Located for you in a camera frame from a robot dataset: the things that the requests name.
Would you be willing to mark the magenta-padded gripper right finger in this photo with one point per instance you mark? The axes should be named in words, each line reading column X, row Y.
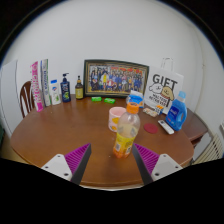
column 165, row 165

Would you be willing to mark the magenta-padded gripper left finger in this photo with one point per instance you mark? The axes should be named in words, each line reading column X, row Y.
column 56, row 165

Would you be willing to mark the orange-capped clear drink bottle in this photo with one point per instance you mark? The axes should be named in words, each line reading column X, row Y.
column 126, row 131

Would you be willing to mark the white remote control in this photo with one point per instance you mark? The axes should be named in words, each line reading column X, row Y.
column 166, row 127

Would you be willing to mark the flat round red coaster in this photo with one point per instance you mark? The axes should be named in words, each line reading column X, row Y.
column 151, row 128

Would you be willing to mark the white radiator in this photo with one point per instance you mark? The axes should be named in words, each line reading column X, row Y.
column 210, row 150

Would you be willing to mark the blue detergent bottle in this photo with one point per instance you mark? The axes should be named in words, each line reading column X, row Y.
column 175, row 115

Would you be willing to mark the beige snack packet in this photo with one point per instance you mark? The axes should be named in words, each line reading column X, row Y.
column 150, row 112

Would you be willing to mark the small orange and white box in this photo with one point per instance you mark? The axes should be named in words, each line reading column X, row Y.
column 159, row 109

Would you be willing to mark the pink mug with yellow spots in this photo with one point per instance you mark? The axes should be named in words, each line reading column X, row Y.
column 114, row 120

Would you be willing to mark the white lotion bottle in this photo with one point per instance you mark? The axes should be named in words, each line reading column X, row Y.
column 55, row 95

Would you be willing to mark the dark blue pump bottle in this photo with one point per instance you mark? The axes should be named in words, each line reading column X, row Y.
column 65, row 91

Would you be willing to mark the dark amber pump bottle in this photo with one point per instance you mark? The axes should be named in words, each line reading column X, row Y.
column 79, row 91

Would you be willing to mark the small green packet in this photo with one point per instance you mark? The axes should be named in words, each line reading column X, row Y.
column 96, row 99
column 109, row 100

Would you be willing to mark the white paper gift bag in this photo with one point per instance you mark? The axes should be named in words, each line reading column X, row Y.
column 163, row 88

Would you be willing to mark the pink and white tall box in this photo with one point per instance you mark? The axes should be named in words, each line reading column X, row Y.
column 36, row 88

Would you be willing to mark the dark wooden chair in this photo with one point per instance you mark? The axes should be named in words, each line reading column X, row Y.
column 24, row 91

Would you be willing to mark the white leaning panel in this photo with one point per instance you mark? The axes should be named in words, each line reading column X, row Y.
column 8, row 96

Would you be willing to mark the framed group photo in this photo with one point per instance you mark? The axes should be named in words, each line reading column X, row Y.
column 115, row 79

